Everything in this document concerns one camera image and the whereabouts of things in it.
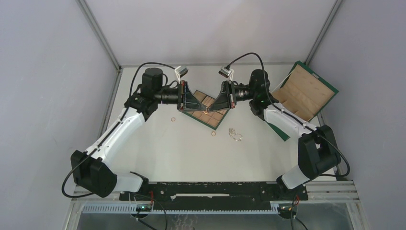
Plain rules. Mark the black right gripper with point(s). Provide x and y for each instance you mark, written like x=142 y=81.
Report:
x=227 y=98

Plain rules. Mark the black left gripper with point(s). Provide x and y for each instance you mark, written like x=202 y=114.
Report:
x=188 y=102

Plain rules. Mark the green jewelry tray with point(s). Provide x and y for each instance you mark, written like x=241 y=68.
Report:
x=209 y=119

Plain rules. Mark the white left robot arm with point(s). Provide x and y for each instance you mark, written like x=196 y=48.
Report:
x=91 y=168

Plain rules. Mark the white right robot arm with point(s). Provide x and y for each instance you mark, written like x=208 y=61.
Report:
x=317 y=150

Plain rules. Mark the green open jewelry box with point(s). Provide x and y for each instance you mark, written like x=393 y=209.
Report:
x=303 y=92

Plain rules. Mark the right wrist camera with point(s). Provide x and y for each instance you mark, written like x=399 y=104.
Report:
x=226 y=72

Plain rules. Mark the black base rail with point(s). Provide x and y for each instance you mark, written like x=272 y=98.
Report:
x=214 y=196

